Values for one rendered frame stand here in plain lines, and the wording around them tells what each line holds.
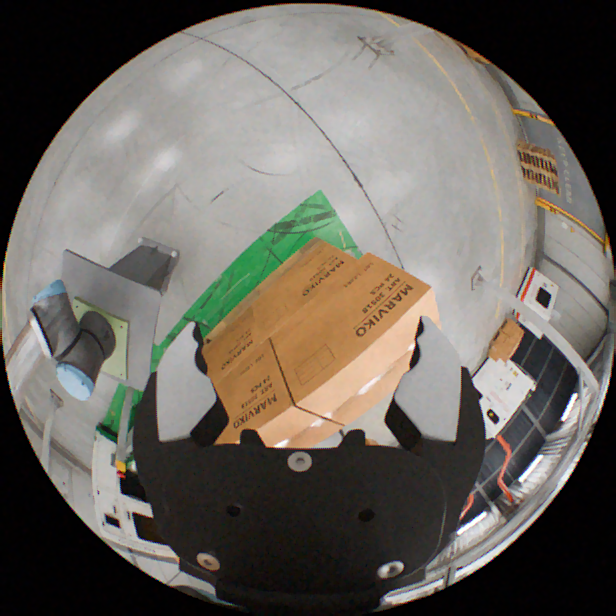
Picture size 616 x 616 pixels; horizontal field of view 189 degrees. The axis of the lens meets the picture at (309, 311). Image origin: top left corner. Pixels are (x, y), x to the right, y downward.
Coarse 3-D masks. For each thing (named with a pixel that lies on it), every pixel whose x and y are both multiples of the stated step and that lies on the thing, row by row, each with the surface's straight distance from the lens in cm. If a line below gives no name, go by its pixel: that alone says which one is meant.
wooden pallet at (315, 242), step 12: (312, 240) 144; (300, 252) 143; (288, 264) 143; (276, 276) 144; (264, 288) 145; (252, 300) 137; (240, 312) 139; (228, 324) 143; (216, 336) 148; (204, 348) 156
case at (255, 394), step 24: (264, 360) 93; (216, 384) 118; (240, 384) 99; (264, 384) 87; (240, 408) 93; (264, 408) 82; (288, 408) 74; (264, 432) 85; (288, 432) 89; (312, 432) 96
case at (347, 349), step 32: (352, 288) 86; (384, 288) 79; (416, 288) 74; (288, 320) 97; (320, 320) 84; (352, 320) 76; (384, 320) 70; (416, 320) 76; (288, 352) 86; (320, 352) 75; (352, 352) 69; (384, 352) 74; (288, 384) 78; (320, 384) 70; (352, 384) 77; (384, 384) 91; (352, 416) 99
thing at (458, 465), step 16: (464, 368) 10; (464, 384) 9; (464, 400) 8; (464, 416) 8; (480, 416) 8; (464, 432) 8; (480, 432) 8; (416, 448) 7; (432, 448) 7; (448, 448) 7; (464, 448) 7; (480, 448) 8; (432, 464) 7; (448, 464) 7; (464, 464) 7; (480, 464) 8; (448, 480) 7; (464, 480) 7; (448, 496) 7; (464, 496) 7; (448, 512) 7; (448, 528) 7
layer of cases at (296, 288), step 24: (312, 264) 118; (336, 264) 105; (288, 288) 115; (312, 288) 102; (264, 312) 116; (288, 312) 101; (240, 336) 121; (264, 336) 103; (216, 360) 130; (240, 360) 108
